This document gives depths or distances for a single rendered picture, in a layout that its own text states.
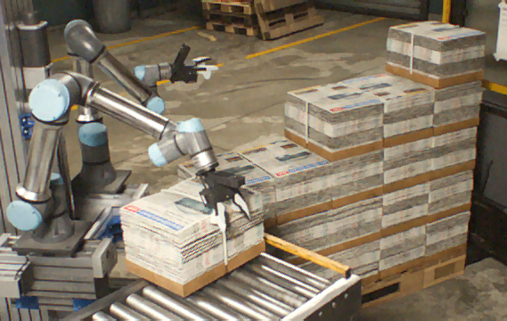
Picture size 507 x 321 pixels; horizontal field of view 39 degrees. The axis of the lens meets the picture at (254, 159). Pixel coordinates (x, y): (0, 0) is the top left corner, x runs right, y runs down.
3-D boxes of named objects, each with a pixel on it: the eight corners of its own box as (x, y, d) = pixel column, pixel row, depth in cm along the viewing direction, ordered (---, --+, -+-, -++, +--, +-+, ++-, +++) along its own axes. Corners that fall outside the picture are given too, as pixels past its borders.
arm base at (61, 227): (24, 242, 257) (20, 217, 253) (41, 223, 271) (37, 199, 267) (65, 244, 255) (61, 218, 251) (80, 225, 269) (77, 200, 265)
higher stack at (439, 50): (375, 257, 404) (385, 26, 355) (416, 243, 417) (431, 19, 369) (422, 289, 372) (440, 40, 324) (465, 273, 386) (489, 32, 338)
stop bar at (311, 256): (253, 232, 264) (253, 226, 264) (352, 271, 237) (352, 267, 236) (247, 235, 262) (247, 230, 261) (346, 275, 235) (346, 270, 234)
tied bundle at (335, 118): (283, 138, 345) (282, 91, 337) (333, 127, 359) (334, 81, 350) (331, 163, 315) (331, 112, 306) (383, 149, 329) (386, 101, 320)
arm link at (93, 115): (79, 153, 308) (64, 25, 288) (77, 142, 321) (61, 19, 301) (108, 150, 312) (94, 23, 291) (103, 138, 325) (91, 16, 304)
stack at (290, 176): (185, 321, 351) (174, 162, 320) (376, 257, 404) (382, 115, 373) (222, 365, 320) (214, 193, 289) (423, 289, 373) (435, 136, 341)
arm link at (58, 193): (71, 202, 264) (67, 168, 259) (57, 218, 252) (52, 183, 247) (41, 201, 266) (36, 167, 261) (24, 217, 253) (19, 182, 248)
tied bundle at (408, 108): (334, 126, 359) (335, 81, 350) (381, 116, 372) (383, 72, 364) (383, 150, 328) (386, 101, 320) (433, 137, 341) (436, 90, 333)
